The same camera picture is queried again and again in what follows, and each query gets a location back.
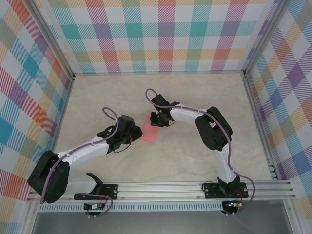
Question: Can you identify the pink paper sheet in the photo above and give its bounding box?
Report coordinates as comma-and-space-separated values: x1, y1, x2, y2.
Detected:
140, 110, 162, 144

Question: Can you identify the grey metal sheet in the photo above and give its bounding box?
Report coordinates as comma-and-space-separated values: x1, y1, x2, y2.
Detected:
31, 211, 293, 234

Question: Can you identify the small black circuit board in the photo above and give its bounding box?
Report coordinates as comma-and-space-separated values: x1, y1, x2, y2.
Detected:
83, 202, 106, 211

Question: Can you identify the circuit board with green light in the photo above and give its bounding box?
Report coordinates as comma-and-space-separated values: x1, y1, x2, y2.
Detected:
220, 200, 244, 215

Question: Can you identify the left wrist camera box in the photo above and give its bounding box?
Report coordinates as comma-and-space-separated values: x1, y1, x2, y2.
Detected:
117, 115, 136, 134

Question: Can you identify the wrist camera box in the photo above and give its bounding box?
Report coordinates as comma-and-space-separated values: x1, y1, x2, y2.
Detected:
117, 115, 136, 134
151, 94, 171, 109

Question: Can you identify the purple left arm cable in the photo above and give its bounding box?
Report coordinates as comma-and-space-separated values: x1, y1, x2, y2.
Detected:
40, 106, 122, 218

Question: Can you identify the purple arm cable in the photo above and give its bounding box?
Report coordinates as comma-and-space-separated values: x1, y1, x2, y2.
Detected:
145, 88, 256, 216
40, 106, 122, 218

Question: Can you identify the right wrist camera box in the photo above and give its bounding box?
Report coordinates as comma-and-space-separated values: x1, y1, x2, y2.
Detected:
151, 94, 171, 109

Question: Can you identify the aluminium back frame bar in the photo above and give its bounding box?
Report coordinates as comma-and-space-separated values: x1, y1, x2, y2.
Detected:
72, 70, 247, 77

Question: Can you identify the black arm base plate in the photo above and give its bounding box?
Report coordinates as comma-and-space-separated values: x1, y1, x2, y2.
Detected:
74, 184, 119, 200
202, 181, 249, 199

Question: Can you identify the aluminium mounting rail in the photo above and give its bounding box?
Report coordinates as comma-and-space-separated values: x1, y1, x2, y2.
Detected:
26, 182, 297, 202

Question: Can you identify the perforated metal cable tray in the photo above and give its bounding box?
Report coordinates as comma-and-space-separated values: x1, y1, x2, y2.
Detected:
38, 203, 224, 212

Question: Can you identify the aluminium side frame bar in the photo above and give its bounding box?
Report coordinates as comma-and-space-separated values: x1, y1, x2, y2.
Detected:
243, 76, 279, 181
43, 76, 75, 184

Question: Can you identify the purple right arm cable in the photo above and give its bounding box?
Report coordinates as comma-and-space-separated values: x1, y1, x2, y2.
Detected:
145, 88, 256, 216

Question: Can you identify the aluminium frame post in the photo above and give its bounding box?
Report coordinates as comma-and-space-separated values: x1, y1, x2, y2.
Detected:
243, 0, 291, 77
27, 0, 75, 81

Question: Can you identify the aluminium frame leg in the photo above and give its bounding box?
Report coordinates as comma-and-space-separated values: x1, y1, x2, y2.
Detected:
284, 200, 303, 234
23, 202, 39, 234

